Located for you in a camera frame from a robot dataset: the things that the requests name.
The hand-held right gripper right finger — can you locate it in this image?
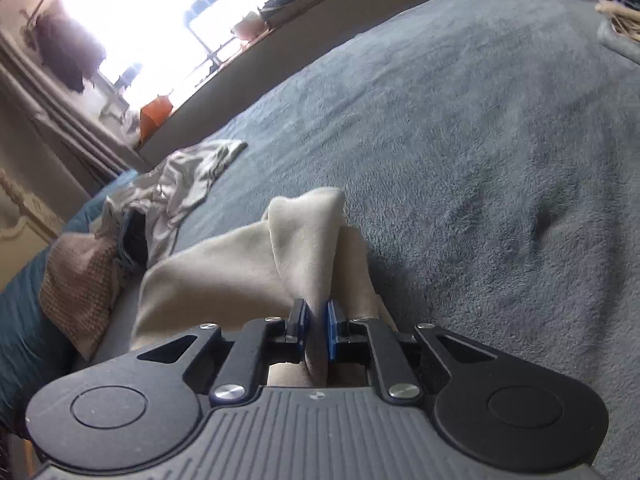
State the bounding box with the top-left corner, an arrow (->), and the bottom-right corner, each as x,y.
324,300 -> 496,404

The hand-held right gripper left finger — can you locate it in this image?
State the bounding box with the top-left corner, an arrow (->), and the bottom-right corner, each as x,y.
137,299 -> 313,404

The beige zip jacket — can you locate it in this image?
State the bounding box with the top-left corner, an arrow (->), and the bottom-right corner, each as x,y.
131,186 -> 396,387

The white sweatshirt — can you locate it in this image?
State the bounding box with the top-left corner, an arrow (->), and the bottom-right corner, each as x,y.
95,139 -> 249,261

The black garment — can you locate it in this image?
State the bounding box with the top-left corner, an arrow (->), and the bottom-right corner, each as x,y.
122,210 -> 151,266

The pink houndstooth garment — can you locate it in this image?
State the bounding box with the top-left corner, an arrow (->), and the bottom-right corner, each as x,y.
39,232 -> 129,361

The grey-blue bed blanket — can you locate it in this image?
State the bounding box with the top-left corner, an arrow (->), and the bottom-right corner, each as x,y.
75,0 -> 640,480

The orange bag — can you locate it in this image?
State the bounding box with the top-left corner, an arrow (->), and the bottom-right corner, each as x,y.
139,95 -> 174,143

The teal pillow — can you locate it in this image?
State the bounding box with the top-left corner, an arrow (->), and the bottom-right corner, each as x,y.
0,170 -> 139,431

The cream carved headboard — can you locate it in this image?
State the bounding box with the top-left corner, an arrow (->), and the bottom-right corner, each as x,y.
0,167 -> 66,246

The pink and white pot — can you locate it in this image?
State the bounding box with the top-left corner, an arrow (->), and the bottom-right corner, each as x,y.
235,10 -> 266,41

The window security grille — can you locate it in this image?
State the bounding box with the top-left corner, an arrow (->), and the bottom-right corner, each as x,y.
100,0 -> 301,111

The grey curtain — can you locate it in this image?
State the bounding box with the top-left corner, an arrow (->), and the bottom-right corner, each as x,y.
0,25 -> 151,196

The cardboard box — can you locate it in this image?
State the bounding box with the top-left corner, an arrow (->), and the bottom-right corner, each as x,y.
260,0 -> 336,28

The hanging dark clothing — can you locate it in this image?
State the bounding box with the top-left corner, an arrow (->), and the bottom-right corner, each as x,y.
35,10 -> 108,93

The cream knit garment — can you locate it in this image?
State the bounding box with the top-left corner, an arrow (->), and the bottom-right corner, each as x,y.
595,0 -> 640,43

